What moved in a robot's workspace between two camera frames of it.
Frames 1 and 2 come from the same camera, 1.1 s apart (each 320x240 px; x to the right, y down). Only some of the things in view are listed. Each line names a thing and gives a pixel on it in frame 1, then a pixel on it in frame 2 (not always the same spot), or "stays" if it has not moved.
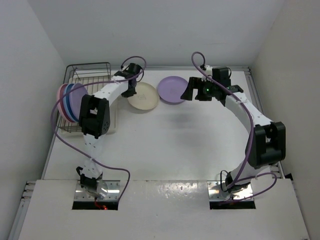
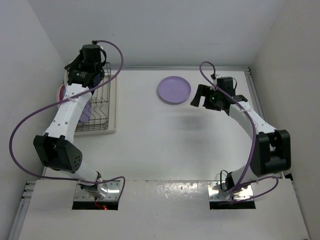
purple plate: x=170 y=89 stays
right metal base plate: x=215 y=192 stays
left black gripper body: x=130 y=92 → x=73 y=65
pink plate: x=60 y=104 stays
